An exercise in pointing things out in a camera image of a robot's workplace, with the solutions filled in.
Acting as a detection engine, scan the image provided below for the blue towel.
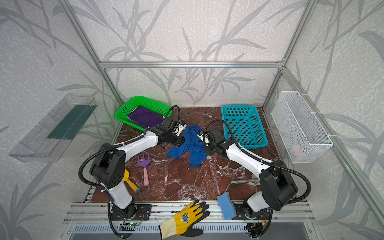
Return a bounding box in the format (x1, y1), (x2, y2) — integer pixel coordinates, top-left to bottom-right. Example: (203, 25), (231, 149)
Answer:
(167, 125), (208, 167)

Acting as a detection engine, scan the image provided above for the clear wall shelf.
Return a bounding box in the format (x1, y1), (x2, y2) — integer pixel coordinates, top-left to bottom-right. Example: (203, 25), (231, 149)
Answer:
(9, 94), (98, 163)

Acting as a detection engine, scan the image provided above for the yellow black work glove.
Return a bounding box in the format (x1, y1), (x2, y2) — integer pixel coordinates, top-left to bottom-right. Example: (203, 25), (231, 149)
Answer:
(159, 200), (210, 240)

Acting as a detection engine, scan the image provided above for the green circuit board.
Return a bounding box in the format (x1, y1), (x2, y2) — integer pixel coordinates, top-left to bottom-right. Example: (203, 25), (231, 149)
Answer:
(119, 222), (141, 233)

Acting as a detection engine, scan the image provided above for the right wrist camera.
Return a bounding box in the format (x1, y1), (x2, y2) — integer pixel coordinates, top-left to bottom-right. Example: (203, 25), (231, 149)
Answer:
(197, 130), (210, 145)

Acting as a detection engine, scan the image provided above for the teal plastic basket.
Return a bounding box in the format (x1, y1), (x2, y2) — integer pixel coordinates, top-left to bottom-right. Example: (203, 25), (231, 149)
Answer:
(221, 105), (268, 150)

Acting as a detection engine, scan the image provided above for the purple pink toy rake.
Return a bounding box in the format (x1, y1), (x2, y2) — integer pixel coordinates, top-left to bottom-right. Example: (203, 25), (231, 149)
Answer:
(138, 154), (151, 187)

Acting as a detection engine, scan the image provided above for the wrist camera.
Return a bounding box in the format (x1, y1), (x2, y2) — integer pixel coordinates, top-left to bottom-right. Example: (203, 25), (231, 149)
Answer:
(173, 120), (187, 136)
(197, 130), (210, 145)

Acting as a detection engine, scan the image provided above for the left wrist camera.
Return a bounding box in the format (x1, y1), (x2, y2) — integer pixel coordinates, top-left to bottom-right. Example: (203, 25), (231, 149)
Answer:
(173, 120), (187, 136)

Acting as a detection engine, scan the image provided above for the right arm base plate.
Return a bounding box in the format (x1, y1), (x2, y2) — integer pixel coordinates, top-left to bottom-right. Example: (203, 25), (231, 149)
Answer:
(231, 203), (272, 222)

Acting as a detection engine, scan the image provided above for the yellow toy shovel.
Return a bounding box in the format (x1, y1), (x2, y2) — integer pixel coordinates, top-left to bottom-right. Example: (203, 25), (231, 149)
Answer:
(123, 169), (140, 193)

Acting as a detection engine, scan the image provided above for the green plastic basket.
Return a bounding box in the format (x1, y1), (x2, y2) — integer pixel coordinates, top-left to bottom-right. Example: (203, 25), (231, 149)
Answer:
(115, 96), (172, 132)

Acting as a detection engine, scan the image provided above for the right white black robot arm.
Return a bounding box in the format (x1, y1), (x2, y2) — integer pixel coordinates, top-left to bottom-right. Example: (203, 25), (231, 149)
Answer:
(197, 120), (312, 214)

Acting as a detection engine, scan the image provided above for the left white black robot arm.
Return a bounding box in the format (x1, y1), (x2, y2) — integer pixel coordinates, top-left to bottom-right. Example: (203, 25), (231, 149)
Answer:
(78, 105), (187, 211)

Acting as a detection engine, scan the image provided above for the blue sponge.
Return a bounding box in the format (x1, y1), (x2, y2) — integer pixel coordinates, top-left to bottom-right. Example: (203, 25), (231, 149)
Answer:
(218, 192), (237, 220)

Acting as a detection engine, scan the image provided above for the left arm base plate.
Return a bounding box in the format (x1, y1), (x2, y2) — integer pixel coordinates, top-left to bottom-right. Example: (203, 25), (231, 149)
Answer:
(110, 200), (152, 221)

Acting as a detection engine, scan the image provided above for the white wire basket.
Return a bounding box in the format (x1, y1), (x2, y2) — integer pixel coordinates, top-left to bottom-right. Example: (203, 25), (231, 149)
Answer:
(272, 91), (333, 164)

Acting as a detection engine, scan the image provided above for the purple towel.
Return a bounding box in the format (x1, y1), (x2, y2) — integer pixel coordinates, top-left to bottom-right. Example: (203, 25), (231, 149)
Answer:
(127, 106), (163, 128)

